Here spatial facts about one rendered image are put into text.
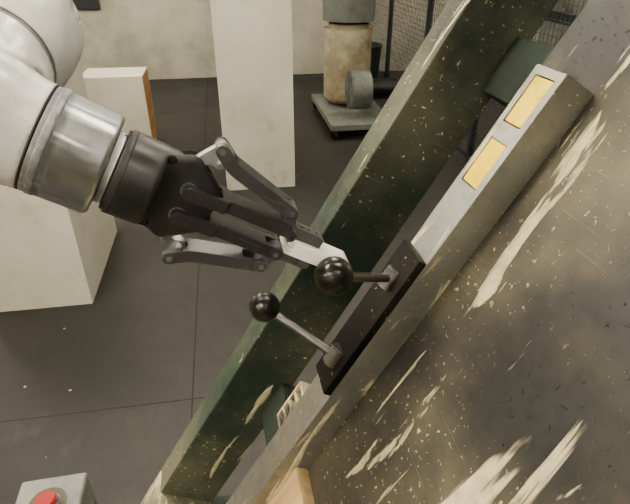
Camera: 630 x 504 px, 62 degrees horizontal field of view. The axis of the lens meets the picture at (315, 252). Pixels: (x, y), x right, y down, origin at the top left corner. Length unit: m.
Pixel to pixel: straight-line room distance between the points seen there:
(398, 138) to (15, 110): 0.49
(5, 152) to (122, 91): 5.13
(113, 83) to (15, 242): 2.69
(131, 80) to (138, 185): 5.09
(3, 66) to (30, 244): 2.77
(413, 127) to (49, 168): 0.49
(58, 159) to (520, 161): 0.41
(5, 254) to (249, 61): 2.18
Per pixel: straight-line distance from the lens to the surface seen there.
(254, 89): 4.28
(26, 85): 0.45
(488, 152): 0.57
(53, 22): 0.56
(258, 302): 0.62
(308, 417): 0.68
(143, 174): 0.44
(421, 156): 0.78
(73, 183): 0.44
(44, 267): 3.26
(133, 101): 5.57
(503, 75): 0.76
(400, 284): 0.57
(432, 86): 0.75
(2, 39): 0.48
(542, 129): 0.55
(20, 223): 3.15
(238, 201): 0.48
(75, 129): 0.44
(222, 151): 0.45
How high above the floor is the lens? 1.82
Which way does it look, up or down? 31 degrees down
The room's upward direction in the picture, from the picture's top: straight up
